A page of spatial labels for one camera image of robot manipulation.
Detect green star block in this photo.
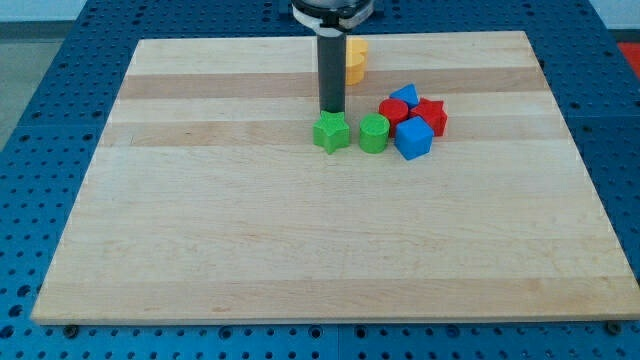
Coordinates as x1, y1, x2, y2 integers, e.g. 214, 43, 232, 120
313, 110, 350, 154

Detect blue triangle block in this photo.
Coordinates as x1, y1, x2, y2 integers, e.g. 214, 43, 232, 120
389, 83, 420, 108

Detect red cylinder block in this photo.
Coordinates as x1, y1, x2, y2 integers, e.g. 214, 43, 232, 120
378, 98, 409, 138

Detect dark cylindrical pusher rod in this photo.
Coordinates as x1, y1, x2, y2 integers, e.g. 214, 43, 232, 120
317, 32, 346, 113

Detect yellow heart block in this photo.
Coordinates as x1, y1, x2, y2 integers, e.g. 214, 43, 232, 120
346, 37, 369, 86

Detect green cylinder block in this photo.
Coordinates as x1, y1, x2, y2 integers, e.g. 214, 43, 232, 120
359, 113, 390, 154

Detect wooden board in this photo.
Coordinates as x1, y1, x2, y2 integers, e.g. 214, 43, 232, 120
32, 31, 639, 325

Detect red star block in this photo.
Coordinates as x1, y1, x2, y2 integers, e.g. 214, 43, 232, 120
409, 98, 448, 137

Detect blue cube block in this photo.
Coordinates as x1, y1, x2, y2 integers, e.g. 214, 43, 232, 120
394, 116, 435, 160

